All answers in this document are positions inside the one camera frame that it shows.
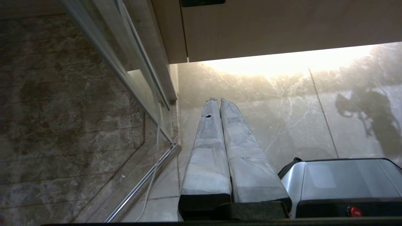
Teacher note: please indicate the wooden vanity cabinet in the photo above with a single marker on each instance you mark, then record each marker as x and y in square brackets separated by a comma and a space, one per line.
[251, 28]

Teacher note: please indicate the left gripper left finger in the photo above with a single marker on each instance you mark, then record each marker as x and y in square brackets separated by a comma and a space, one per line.
[205, 163]

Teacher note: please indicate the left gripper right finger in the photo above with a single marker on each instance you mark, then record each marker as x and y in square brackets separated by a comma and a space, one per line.
[248, 169]

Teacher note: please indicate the glass shower door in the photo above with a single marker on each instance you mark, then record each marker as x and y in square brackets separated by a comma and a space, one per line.
[78, 103]

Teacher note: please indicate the chrome floor rail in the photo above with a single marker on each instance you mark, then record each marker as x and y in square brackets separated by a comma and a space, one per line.
[143, 186]

